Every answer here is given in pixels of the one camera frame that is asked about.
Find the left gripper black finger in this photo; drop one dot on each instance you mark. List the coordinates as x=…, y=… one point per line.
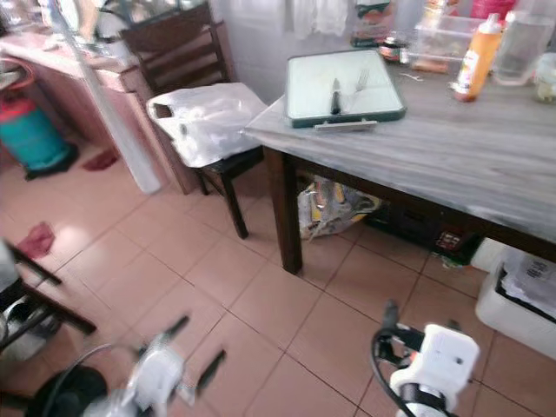
x=212, y=372
x=165, y=334

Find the black box with red display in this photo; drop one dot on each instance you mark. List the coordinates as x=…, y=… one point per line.
x=426, y=230

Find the black metal stand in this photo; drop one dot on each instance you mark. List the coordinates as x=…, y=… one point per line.
x=52, y=313

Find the white plastic bin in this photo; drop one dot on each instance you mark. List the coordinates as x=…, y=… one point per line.
x=517, y=295

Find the black round base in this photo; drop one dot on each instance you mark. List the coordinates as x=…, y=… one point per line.
x=65, y=395

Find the printed shopping bag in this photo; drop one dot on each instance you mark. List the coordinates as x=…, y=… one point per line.
x=330, y=208

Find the grey-topped dark wood table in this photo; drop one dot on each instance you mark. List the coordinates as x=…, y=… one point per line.
x=426, y=165

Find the red floor cloth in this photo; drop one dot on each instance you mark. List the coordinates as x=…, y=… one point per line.
x=37, y=241

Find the small dark red rag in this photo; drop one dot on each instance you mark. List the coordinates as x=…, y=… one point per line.
x=100, y=160

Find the small flat wooden strip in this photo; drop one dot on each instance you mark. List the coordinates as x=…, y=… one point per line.
x=345, y=125

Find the white plastic bag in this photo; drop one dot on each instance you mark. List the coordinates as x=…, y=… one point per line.
x=204, y=122

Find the silver metal fork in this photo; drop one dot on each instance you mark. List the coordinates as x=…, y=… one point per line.
x=356, y=91

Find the long translucent white tube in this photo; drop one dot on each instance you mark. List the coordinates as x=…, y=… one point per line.
x=109, y=113

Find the green-rimmed white tray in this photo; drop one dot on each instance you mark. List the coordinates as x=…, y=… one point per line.
x=343, y=87

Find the teal gas cylinder red top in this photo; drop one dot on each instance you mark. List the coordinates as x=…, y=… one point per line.
x=30, y=130

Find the pink tiled counter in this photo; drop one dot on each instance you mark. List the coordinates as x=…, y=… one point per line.
x=56, y=87

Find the orange sauce squeeze bottle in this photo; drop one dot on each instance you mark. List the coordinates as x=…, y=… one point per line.
x=478, y=61

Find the clear plastic storage box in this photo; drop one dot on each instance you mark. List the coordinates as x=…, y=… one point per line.
x=443, y=39

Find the small lidded glass container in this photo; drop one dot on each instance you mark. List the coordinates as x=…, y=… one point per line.
x=547, y=78

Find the printed food package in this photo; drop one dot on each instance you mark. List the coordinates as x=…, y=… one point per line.
x=372, y=22

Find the clear plastic bottle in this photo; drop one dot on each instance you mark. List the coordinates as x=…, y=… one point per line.
x=521, y=48

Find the white hanging towel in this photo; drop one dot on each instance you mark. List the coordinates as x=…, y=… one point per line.
x=317, y=16

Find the red plastic container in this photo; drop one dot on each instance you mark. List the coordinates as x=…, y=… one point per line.
x=493, y=7

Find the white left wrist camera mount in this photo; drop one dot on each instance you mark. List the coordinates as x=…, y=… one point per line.
x=155, y=378

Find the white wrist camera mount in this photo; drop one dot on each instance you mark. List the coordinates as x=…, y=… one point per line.
x=155, y=378
x=443, y=360

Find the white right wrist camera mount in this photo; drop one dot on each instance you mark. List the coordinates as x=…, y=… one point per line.
x=443, y=360

